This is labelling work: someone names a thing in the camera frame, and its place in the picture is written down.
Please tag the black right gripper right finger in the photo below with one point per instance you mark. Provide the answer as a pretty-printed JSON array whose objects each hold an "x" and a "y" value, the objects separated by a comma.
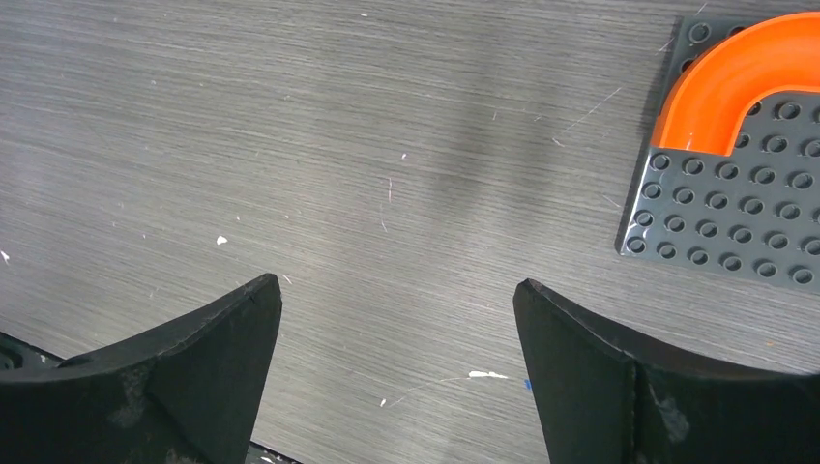
[{"x": 606, "y": 393}]

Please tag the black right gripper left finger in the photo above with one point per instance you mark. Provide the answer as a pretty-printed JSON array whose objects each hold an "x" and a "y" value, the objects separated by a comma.
[{"x": 186, "y": 391}]

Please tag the grey studded building baseplate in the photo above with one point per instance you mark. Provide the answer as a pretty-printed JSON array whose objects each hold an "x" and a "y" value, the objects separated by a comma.
[{"x": 754, "y": 214}]

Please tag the orange curved track piece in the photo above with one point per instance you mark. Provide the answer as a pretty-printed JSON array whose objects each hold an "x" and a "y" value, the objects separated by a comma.
[{"x": 708, "y": 103}]

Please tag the black mounting base plate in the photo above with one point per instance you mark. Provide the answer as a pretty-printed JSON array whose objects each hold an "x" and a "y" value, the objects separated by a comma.
[{"x": 16, "y": 354}]

